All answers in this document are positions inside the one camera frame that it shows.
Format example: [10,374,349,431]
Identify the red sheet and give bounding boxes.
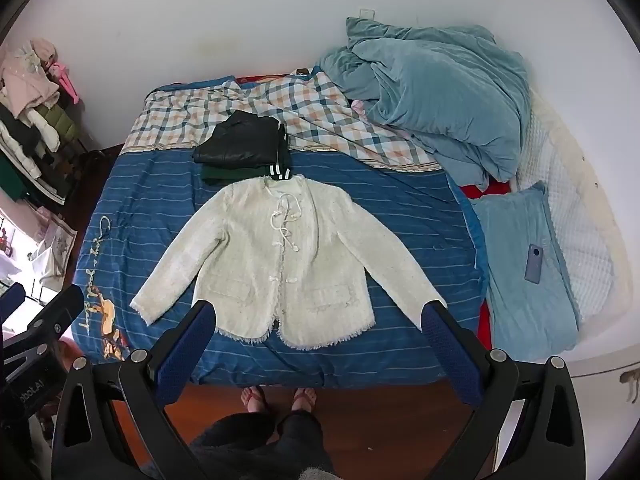
[460,185,501,352]

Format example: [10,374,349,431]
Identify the person's right foot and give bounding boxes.
[291,387,319,414]

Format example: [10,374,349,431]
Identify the black leather garment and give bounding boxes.
[192,110,293,171]

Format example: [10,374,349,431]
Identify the white nightstand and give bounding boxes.
[570,330,640,461]

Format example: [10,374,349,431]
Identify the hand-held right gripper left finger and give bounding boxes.
[50,299,218,480]

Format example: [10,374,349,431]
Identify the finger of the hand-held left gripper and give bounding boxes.
[0,282,27,325]
[0,284,85,356]

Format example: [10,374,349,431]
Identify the pink hanger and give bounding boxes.
[50,60,81,106]

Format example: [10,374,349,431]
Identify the person's foot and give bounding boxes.
[240,386,272,414]
[291,387,319,414]

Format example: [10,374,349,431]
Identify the teal blanket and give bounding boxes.
[317,16,532,191]

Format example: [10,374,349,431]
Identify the plaid quilt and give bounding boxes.
[122,71,443,173]

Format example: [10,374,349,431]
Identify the person's legs in dark pants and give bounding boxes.
[189,409,337,480]

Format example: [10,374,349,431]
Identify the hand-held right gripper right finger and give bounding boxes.
[421,301,587,480]

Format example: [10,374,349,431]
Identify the light blue pillow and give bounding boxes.
[470,181,583,352]

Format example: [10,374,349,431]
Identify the white floral cloth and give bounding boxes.
[27,207,77,282]

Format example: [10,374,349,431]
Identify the blue striped bed sheet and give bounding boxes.
[70,147,488,391]

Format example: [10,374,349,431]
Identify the grey smartphone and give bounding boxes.
[524,244,545,285]

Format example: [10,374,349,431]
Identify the pink coat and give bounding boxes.
[0,39,62,117]

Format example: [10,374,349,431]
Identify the green garment with striped cuffs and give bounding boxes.
[200,125,294,186]

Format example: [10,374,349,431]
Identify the white tweed jacket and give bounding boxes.
[130,175,448,352]

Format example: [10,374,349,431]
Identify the olive puffer jacket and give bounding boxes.
[40,104,79,147]

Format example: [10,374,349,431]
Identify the person's left foot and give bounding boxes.
[240,386,272,414]

